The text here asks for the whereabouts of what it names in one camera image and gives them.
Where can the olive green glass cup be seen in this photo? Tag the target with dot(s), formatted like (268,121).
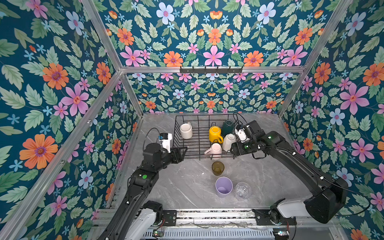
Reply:
(218,168)

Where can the white mug red inside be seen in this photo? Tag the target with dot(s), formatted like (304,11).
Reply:
(186,131)

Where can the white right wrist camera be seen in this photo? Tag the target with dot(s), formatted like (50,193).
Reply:
(241,133)

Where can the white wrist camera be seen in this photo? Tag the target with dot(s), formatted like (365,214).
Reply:
(165,139)
(241,133)

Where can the black hook rail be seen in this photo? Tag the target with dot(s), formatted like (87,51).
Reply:
(210,70)

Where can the white mug pink handle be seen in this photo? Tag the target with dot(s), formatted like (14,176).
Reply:
(215,151)

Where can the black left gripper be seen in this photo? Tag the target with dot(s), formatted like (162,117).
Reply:
(178,158)

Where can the lilac plastic cup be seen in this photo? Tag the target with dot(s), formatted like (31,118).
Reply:
(224,187)

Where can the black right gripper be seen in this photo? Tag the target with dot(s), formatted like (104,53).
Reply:
(239,148)

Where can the clear glass cup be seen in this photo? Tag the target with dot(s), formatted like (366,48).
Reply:
(243,191)

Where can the black wire dish rack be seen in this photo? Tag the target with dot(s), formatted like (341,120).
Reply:
(196,146)

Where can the cream faceted mug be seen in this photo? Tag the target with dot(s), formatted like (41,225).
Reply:
(228,141)

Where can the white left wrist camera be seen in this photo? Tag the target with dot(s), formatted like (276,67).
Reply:
(165,139)

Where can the yellow mug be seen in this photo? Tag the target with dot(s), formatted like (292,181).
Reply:
(215,135)

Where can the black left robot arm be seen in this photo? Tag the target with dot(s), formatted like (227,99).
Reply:
(144,178)

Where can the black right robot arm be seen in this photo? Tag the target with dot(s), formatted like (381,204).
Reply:
(327,196)

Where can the dark green mug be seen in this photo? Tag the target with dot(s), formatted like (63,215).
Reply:
(227,127)

